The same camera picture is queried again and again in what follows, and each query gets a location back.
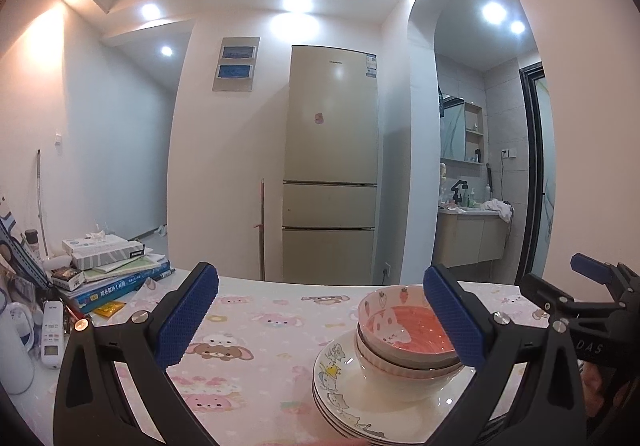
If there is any pink carrot print bowl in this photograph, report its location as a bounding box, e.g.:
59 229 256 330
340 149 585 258
357 285 463 369

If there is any white remote control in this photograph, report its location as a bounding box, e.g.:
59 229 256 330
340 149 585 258
42 301 66 369

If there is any small black white box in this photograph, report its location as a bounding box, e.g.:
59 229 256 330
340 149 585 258
52 269 83 290

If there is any white tissue box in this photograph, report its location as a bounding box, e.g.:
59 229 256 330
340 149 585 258
62 225 132 253

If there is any white ribbed bowl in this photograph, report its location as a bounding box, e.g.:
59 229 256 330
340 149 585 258
356 336 468 402

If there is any white cartoon print plate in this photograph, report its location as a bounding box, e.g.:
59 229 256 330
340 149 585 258
314 391 401 446
312 330 477 438

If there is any mirror cabinet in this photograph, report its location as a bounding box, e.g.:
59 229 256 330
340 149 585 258
440 94 486 164

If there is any black framed glass door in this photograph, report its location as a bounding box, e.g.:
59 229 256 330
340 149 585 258
519 61 556 277

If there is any white kettle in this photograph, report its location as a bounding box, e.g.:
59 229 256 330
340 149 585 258
0 301 36 394

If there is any grey striped box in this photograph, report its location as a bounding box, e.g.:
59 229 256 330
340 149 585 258
72 246 146 270

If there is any pink printed tablecloth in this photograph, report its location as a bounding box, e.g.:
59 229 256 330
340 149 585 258
92 276 571 446

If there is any stack of books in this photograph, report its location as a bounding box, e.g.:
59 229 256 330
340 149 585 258
57 253 176 314

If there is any metal pole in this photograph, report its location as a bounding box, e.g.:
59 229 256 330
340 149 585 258
35 151 51 257

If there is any beige refrigerator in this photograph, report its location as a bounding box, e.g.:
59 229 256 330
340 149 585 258
281 45 381 286

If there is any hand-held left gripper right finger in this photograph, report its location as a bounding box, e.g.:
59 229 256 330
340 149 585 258
422 263 585 446

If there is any white towel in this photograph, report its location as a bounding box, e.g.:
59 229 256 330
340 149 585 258
482 199 515 222

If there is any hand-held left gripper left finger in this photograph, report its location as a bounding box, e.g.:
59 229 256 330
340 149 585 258
52 261 221 446

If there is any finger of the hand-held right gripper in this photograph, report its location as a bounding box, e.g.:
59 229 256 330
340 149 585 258
571 253 640 299
520 273 626 327

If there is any person's right hand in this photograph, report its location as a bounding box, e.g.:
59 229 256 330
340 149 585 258
582 363 631 409

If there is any bathroom vanity cabinet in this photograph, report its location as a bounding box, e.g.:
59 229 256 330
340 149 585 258
434 206 508 269

